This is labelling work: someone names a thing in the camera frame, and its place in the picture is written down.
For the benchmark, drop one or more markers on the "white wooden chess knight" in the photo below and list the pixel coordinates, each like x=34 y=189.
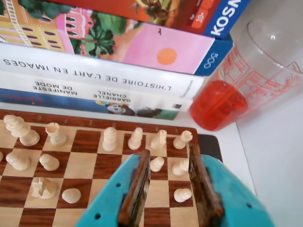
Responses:
x=158 y=140
x=42 y=189

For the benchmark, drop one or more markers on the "white wooden chess pawn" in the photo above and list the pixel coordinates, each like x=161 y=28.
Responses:
x=48 y=162
x=17 y=160
x=156 y=164
x=181 y=195
x=1 y=156
x=71 y=196

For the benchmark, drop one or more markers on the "red Kosmos game box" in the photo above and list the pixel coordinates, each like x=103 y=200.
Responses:
x=165 y=11

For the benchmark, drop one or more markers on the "white wooden chess queen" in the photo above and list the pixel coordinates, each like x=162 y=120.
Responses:
x=109 y=140

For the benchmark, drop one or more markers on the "white wooden chess bishop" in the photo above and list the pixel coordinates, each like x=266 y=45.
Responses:
x=135 y=140

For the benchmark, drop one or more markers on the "blue illustrated panda book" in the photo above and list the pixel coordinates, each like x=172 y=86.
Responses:
x=59 y=104

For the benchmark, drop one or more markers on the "white art history book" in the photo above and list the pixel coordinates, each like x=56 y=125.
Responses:
x=94 y=71

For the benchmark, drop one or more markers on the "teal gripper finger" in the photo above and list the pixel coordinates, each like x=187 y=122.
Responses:
x=111 y=196
x=232 y=196

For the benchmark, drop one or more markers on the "wooden chess board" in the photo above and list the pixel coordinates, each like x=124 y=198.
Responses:
x=82 y=165

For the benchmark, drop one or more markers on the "white pawn right edge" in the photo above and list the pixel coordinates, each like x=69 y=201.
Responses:
x=178 y=168

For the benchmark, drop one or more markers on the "white Gabrielle Chanel book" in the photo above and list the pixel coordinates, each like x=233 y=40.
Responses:
x=146 y=99

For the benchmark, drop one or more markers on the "dark grey table mat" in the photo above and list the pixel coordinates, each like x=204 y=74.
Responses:
x=210 y=146

